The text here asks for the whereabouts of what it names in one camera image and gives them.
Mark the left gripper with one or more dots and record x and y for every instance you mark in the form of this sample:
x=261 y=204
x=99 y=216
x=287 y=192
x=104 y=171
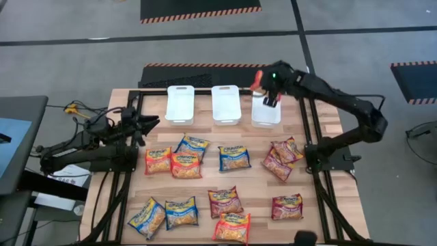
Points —
x=131 y=121

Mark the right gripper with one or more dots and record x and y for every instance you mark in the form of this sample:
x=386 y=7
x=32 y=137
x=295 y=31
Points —
x=276 y=80

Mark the red roast beef ramen pack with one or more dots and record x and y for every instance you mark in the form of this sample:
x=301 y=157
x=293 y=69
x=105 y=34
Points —
x=288 y=150
x=274 y=167
x=287 y=206
x=224 y=201

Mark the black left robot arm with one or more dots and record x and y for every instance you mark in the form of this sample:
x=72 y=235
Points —
x=102 y=153

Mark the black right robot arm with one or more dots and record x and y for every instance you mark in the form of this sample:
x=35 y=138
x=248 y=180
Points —
x=338 y=94

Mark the white plastic bin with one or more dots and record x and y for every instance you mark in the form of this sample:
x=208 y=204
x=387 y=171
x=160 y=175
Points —
x=264 y=116
x=226 y=102
x=180 y=102

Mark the black hazard-striped floor mat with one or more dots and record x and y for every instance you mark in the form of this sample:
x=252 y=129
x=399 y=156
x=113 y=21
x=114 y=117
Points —
x=232 y=75
x=416 y=82
x=201 y=7

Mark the white paper sheet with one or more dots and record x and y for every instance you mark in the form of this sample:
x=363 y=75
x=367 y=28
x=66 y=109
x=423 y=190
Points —
x=73 y=172

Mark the clear plastic cup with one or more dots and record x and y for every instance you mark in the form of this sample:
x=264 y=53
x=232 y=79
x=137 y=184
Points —
x=79 y=210

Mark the black desk beam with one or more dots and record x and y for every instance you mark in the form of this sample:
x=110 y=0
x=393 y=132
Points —
x=51 y=186

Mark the grey desk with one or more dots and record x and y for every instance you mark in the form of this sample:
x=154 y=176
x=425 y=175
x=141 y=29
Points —
x=34 y=112

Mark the blue desk panel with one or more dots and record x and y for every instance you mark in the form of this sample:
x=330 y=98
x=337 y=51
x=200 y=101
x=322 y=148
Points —
x=13 y=150

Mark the person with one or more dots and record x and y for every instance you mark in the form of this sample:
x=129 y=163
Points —
x=305 y=239

